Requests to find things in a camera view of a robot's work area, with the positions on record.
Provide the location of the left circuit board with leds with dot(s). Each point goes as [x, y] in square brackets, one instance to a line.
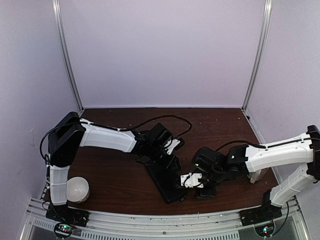
[63, 230]

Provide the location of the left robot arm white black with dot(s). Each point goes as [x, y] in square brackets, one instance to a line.
[72, 132]

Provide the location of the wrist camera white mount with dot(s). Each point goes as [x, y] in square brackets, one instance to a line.
[190, 180]
[173, 144]

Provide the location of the aluminium front rail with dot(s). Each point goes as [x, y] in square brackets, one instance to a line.
[223, 225]

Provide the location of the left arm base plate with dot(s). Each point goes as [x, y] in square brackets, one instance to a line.
[65, 214]

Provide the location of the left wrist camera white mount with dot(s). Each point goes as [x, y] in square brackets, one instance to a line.
[173, 144]

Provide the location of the right circuit board with leds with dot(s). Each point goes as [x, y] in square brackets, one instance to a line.
[265, 230]

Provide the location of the right aluminium frame post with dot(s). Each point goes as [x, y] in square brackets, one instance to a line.
[264, 30]

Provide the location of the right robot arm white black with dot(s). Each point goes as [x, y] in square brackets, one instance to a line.
[240, 157]

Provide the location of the circuit board with leds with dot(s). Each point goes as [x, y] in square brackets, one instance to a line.
[265, 230]
[63, 230]

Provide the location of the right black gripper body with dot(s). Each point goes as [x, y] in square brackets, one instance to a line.
[203, 193]

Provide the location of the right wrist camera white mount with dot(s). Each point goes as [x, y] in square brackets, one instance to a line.
[190, 180]

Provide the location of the black zip tool case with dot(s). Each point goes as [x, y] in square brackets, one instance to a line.
[164, 180]

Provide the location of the white mug yellow inside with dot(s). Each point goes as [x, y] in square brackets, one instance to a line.
[257, 175]

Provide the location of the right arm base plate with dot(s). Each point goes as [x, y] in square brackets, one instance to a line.
[260, 215]

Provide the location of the aluminium frame post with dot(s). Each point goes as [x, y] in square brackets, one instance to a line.
[65, 53]
[264, 30]

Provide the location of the left aluminium frame post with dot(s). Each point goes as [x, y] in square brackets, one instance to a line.
[65, 53]

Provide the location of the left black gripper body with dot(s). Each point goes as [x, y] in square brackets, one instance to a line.
[161, 161]

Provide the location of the white ceramic bowl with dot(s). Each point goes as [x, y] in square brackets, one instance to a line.
[77, 190]

